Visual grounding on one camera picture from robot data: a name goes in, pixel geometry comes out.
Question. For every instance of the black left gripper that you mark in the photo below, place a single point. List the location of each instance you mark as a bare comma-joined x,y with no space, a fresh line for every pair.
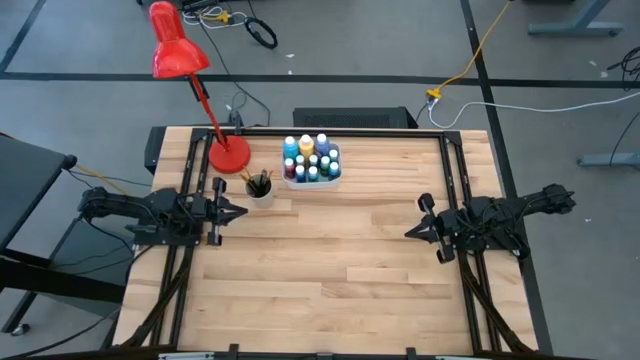
217,215

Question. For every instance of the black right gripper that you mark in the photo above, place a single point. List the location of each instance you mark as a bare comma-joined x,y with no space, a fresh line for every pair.
437,227

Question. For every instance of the beige plastic cup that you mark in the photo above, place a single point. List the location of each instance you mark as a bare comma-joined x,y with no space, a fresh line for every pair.
262,200

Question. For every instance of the small blue paint bottle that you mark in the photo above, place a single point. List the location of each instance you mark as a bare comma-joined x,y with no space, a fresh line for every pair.
300,173

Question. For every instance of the white plastic bin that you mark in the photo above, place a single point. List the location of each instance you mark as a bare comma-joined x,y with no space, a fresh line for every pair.
312,184

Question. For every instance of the large turquoise paint bottle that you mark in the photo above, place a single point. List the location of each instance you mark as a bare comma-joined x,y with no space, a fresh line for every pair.
290,148

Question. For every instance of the small teal paint bottle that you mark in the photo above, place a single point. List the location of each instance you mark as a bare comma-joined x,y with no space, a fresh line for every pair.
333,154
313,173

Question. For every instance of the small black paint bottle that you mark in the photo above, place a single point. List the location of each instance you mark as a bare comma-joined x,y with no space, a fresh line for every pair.
313,160

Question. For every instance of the large yellow paint bottle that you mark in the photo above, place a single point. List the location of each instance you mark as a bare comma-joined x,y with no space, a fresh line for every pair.
306,146

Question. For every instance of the small green paint bottle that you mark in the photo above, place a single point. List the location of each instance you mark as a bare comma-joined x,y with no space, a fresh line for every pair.
325,163

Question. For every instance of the small sky-blue paint bottle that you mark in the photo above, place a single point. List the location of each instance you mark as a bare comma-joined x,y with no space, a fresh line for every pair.
333,169

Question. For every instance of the large purple paint bottle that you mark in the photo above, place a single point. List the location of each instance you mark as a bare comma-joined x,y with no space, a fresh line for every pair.
322,144

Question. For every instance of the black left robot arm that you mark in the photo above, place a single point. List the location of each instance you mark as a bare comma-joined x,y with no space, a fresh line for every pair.
130,205

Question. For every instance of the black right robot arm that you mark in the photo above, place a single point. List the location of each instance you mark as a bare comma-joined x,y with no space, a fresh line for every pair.
520,207

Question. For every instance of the black computer case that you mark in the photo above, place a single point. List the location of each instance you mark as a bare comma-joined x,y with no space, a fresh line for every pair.
350,118

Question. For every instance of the red desk lamp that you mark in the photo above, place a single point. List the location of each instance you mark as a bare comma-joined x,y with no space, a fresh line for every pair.
175,50

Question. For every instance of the grey desk foot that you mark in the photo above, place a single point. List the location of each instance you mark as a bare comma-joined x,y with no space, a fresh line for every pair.
610,160

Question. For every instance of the black side desk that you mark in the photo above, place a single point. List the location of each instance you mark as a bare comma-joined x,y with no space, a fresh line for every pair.
25,175

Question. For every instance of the grey desk leg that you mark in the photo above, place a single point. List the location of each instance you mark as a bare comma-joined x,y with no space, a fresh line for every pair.
575,28

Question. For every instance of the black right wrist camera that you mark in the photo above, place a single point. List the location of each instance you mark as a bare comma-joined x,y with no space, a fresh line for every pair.
447,222

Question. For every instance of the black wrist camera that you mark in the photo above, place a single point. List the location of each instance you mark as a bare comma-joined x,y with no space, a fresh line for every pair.
447,222
197,207

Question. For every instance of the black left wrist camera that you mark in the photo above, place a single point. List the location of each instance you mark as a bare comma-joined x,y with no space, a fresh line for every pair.
197,207

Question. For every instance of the black aluminium table frame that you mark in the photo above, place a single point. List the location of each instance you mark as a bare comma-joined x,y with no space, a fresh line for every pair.
325,133

